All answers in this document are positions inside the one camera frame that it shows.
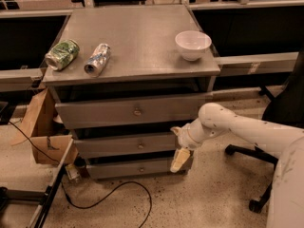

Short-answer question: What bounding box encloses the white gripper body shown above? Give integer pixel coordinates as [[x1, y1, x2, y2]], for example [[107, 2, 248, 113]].
[[177, 119, 203, 150]]

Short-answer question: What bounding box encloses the grey drawer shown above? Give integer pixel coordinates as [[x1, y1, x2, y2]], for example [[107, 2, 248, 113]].
[[85, 155, 195, 181], [55, 93, 213, 129], [74, 130, 178, 159]]

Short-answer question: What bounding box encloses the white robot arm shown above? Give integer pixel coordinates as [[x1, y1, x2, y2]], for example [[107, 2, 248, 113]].
[[170, 103, 304, 228]]

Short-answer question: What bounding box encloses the grey wooden drawer cabinet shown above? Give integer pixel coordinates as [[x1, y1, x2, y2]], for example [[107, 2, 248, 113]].
[[44, 5, 219, 166]]

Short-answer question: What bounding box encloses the grey bottom drawer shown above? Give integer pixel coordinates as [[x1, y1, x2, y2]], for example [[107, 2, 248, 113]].
[[85, 155, 195, 181]]

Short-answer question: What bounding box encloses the grey top drawer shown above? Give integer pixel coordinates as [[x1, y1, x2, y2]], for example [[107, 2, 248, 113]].
[[55, 93, 213, 129]]

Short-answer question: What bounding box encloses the white ceramic bowl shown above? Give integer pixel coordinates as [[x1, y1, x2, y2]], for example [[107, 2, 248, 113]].
[[175, 30, 212, 61]]

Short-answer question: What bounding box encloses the black office chair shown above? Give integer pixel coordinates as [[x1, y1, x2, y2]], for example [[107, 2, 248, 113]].
[[225, 48, 304, 213]]

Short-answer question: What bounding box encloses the small bottle on floor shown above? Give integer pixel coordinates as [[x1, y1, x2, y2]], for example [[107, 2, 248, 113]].
[[65, 163, 81, 183]]

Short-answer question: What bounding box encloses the brown cardboard box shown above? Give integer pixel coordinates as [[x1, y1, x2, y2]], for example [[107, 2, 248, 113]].
[[10, 89, 72, 164]]

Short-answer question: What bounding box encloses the green crushed soda can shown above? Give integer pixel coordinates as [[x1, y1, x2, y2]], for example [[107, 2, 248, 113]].
[[45, 40, 80, 71]]

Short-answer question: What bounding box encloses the grey metal frame rail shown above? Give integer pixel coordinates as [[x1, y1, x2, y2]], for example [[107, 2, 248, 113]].
[[0, 140, 73, 228]]

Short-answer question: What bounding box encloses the black floor cable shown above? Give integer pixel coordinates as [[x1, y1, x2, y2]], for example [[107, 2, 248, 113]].
[[8, 120, 153, 228]]

